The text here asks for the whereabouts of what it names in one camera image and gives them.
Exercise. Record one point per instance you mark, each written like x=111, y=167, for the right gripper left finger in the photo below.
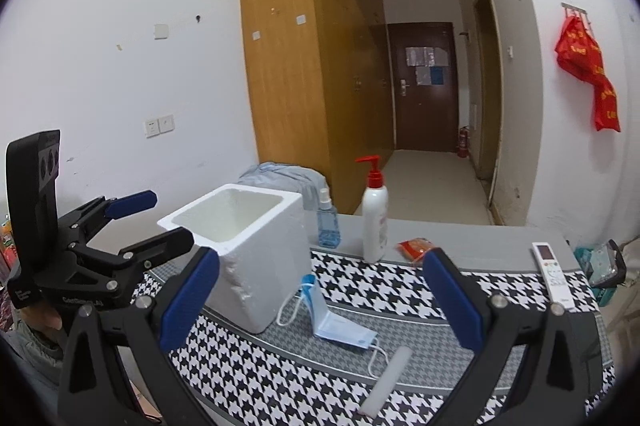
x=183, y=296

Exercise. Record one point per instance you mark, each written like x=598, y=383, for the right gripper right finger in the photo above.
x=461, y=301

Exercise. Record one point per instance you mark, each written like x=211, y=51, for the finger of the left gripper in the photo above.
x=149, y=253
x=132, y=204

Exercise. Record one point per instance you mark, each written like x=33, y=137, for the white foam roll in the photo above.
x=386, y=383

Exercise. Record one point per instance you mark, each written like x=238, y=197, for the blue surgical face mask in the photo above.
x=328, y=325

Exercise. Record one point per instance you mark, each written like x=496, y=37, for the left hand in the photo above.
x=40, y=335

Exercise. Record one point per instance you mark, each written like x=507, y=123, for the red snack packet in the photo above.
x=415, y=249

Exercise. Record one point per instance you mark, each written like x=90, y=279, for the houndstooth table mat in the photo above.
x=287, y=376

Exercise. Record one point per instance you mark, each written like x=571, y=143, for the white styrofoam box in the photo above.
x=260, y=237

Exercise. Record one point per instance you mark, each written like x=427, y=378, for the white remote control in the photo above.
x=553, y=275

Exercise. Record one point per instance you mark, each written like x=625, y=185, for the white red pump bottle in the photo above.
x=374, y=206

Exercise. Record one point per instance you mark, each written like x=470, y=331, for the light blue cloth cover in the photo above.
x=287, y=177

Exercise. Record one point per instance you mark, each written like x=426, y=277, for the blue spray bottle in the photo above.
x=329, y=235

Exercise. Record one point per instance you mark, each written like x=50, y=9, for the clear pouch with black trim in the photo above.
x=604, y=268

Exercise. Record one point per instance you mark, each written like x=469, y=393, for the red fire extinguisher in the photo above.
x=463, y=142

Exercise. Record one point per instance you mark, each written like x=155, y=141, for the wooden wardrobe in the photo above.
x=320, y=91

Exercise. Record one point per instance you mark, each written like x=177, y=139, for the dark brown door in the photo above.
x=424, y=66

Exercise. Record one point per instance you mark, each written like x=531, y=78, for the white wall socket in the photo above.
x=159, y=126

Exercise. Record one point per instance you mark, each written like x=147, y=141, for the white wall switch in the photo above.
x=161, y=31

